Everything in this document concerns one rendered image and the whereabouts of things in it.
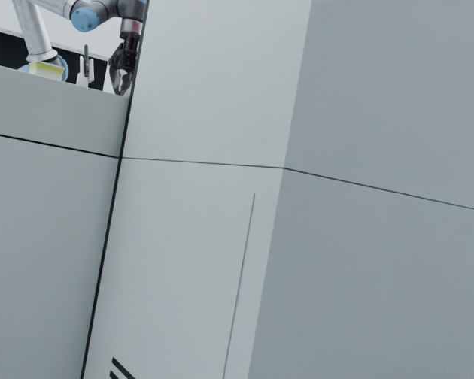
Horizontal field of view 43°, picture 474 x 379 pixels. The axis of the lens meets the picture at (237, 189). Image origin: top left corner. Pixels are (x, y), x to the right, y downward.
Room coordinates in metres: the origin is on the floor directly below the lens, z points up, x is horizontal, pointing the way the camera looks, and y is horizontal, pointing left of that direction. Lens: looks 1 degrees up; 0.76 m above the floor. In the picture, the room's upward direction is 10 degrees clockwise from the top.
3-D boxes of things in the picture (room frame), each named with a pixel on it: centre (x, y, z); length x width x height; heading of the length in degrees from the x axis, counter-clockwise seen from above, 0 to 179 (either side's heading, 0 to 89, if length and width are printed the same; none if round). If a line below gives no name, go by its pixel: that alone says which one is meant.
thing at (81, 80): (1.69, 0.48, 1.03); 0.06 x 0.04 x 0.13; 30
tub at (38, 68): (1.56, 0.55, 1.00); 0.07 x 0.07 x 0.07; 34
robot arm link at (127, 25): (1.99, 0.44, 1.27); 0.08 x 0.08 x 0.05
